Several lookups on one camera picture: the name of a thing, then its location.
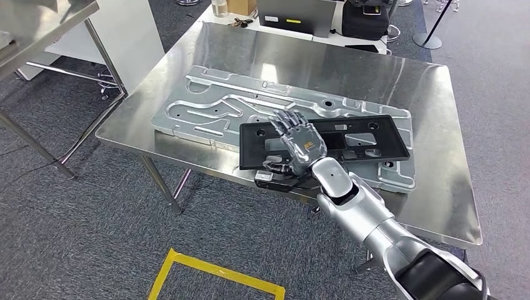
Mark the black plastic plate part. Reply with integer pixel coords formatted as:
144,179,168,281
239,114,411,171

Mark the white cabinet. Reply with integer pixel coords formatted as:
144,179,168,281
18,0,166,97

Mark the stainless steel side table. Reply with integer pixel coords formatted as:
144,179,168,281
0,0,127,179

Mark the brown cardboard box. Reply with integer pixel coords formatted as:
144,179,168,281
226,0,258,16

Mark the white desk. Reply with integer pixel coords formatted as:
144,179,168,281
197,0,389,56

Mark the yellow floor tape square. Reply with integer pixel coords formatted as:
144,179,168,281
147,248,286,300

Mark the chrome stool base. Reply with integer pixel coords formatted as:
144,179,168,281
96,68,122,101

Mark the grey equipment case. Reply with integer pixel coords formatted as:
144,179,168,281
256,0,338,39

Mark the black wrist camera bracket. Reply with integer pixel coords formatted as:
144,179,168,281
254,177,319,194

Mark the clear bottle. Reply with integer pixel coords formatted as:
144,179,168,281
211,0,229,18

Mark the black bag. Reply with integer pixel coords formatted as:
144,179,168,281
342,0,391,41

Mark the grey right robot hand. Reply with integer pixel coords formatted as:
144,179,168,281
264,108,328,176

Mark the black stanchion post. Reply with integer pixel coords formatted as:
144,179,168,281
412,0,454,51

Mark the stamped silver metal panel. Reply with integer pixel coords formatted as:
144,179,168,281
151,65,417,194

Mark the stainless steel workbench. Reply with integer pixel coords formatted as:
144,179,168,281
95,21,483,274

